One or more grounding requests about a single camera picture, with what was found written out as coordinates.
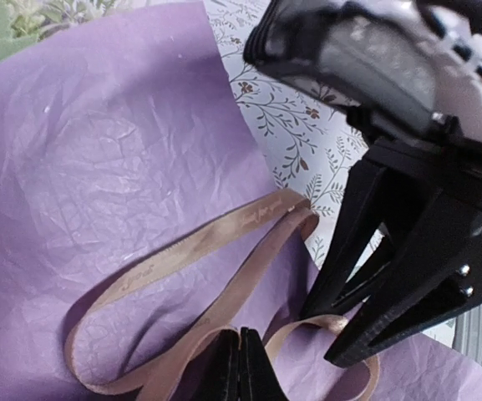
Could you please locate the green white flower sprig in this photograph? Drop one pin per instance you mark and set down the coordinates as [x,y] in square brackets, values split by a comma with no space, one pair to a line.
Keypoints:
[24,23]

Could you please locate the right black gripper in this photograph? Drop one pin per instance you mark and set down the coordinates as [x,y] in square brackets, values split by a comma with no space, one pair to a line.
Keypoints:
[414,67]

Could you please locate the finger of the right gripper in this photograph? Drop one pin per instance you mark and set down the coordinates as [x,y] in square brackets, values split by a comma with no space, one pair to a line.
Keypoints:
[362,210]
[435,275]

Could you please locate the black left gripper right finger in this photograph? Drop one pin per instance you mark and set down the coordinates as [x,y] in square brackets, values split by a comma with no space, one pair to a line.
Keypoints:
[257,379]

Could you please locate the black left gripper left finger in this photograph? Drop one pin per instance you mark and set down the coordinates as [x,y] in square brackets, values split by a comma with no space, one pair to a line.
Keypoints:
[220,380]

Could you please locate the purple pink wrapping paper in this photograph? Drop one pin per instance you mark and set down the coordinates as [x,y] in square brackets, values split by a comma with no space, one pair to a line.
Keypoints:
[119,135]

